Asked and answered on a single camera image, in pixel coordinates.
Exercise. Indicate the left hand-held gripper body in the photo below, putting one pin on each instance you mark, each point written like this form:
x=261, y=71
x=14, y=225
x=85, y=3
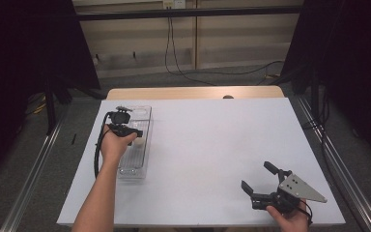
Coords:
x=119, y=118

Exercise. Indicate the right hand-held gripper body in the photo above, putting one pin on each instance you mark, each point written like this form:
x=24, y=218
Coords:
x=296, y=190

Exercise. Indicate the clear plastic storage bin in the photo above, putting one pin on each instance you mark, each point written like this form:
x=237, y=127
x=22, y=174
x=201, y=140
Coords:
x=141, y=161

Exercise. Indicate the person's left hand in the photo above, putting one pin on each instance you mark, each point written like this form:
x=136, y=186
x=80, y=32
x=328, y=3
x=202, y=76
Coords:
x=117, y=148

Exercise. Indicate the person's right hand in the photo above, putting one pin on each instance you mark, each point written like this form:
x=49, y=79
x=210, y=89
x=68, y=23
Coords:
x=290, y=222

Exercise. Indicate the white table cover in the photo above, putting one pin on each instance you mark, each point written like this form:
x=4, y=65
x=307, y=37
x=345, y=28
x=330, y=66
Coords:
x=206, y=154

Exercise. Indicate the wooden table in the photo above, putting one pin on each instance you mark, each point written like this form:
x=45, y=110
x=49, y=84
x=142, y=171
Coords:
x=180, y=92

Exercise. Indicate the black metal stand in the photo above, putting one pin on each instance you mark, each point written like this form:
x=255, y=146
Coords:
x=50, y=106

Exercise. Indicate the dark table grommet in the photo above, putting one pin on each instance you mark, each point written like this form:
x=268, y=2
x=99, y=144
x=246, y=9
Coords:
x=228, y=96

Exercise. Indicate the black curtain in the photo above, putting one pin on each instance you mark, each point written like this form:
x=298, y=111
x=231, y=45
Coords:
x=344, y=64
x=29, y=64

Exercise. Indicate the aluminium floor rail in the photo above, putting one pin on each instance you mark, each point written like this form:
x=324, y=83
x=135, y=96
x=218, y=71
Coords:
x=29, y=180
x=344, y=174

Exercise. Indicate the black horizontal frame bar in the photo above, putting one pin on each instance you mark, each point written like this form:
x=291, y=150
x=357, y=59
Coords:
x=186, y=13

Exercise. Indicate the white wall power outlet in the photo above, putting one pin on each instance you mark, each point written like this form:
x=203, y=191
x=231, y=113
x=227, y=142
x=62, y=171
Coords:
x=174, y=4

